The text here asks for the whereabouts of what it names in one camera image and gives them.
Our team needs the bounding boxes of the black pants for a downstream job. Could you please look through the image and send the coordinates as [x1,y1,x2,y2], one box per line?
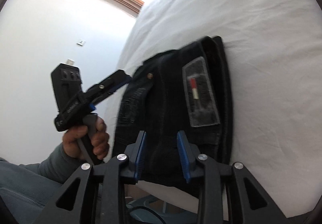
[112,36,233,187]

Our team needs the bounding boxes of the grey sleeve forearm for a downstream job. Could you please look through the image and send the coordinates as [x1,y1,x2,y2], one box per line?
[1,143,82,223]

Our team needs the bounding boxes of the person left hand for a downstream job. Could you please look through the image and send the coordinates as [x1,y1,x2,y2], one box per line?
[62,115,111,160]

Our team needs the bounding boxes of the white bed sheet mattress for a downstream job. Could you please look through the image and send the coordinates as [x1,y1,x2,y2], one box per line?
[117,0,321,217]

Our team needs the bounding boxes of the white wall socket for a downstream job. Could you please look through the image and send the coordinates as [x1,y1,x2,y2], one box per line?
[77,40,85,46]

